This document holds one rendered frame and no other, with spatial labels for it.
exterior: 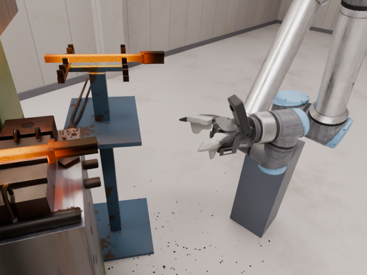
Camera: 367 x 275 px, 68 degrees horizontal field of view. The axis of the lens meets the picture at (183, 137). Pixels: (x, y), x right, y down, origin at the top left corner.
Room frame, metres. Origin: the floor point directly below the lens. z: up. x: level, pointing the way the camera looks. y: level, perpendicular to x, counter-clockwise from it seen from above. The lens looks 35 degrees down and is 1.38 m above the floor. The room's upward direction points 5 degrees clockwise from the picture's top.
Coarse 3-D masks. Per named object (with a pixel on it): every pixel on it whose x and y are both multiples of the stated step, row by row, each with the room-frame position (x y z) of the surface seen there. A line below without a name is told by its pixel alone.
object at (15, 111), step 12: (0, 48) 0.83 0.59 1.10; (0, 60) 0.79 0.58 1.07; (0, 72) 0.75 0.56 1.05; (0, 84) 0.72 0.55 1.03; (12, 84) 0.83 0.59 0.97; (0, 96) 0.68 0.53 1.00; (12, 96) 0.79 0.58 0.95; (0, 108) 0.65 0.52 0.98; (12, 108) 0.75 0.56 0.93; (0, 120) 0.63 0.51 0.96; (0, 132) 0.62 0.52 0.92
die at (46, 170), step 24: (0, 144) 0.48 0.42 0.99; (24, 144) 0.49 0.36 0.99; (0, 168) 0.41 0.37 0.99; (24, 168) 0.41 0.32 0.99; (48, 168) 0.42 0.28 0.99; (0, 192) 0.35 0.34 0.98; (24, 192) 0.36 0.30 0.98; (48, 192) 0.37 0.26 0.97; (0, 216) 0.32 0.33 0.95; (24, 216) 0.33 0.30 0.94
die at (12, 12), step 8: (0, 0) 0.43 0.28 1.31; (8, 0) 0.48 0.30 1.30; (0, 8) 0.41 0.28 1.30; (8, 8) 0.46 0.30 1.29; (16, 8) 0.52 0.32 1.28; (0, 16) 0.40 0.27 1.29; (8, 16) 0.45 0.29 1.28; (0, 24) 0.39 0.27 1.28; (8, 24) 0.43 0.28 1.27; (0, 32) 0.38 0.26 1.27
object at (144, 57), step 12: (48, 60) 0.94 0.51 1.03; (60, 60) 0.95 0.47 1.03; (72, 60) 0.96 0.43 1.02; (84, 60) 0.98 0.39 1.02; (96, 60) 0.99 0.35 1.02; (108, 60) 1.00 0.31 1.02; (120, 60) 1.01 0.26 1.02; (132, 60) 1.02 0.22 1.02; (144, 60) 1.03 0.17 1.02; (156, 60) 1.06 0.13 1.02
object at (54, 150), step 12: (48, 144) 0.47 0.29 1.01; (60, 144) 0.47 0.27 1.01; (72, 144) 0.48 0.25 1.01; (84, 144) 0.48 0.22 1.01; (96, 144) 0.49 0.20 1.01; (0, 156) 0.42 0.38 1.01; (12, 156) 0.43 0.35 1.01; (24, 156) 0.43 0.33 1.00; (36, 156) 0.44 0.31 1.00; (48, 156) 0.44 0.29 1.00; (60, 156) 0.46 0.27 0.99; (72, 156) 0.47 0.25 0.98
